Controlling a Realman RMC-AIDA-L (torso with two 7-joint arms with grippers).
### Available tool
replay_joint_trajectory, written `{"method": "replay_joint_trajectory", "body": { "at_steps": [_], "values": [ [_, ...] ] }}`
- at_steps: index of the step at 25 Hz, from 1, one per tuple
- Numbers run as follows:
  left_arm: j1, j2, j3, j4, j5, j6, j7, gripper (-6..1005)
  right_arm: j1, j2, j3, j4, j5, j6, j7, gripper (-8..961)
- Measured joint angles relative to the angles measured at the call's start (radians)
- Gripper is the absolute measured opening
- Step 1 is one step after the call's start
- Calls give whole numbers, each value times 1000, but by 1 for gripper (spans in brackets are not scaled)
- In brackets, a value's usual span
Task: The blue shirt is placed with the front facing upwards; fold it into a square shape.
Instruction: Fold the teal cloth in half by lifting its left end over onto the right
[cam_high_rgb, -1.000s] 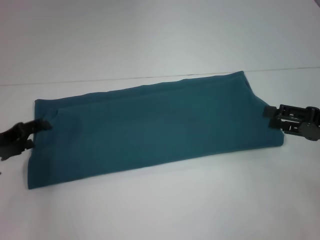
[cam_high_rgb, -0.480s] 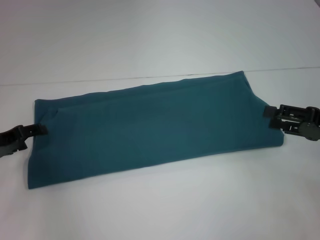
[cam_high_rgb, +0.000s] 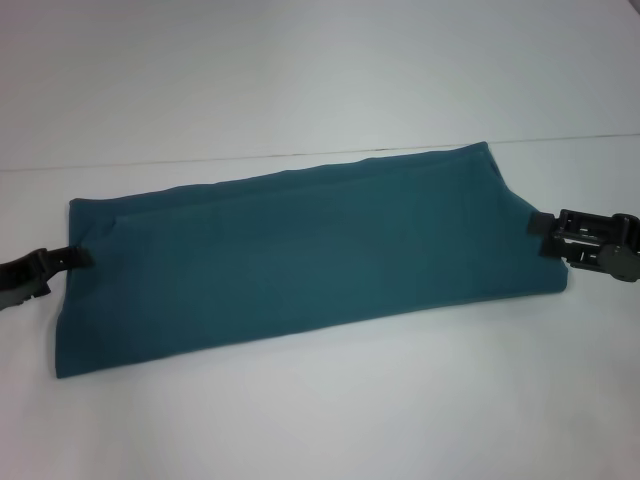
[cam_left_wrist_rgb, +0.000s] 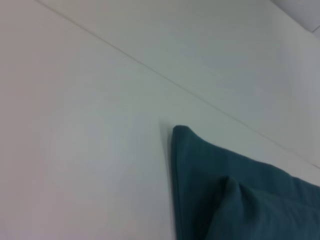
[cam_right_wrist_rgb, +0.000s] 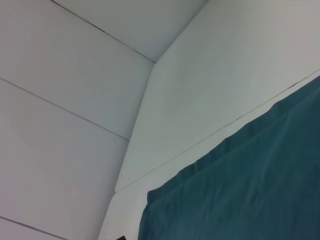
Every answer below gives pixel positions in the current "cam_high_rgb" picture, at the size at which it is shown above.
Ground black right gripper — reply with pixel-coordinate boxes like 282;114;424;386
527;208;640;284

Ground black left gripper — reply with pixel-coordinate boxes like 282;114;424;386
0;244;96;315

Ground teal t-shirt with FREE print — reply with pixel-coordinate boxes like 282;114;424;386
53;140;571;380

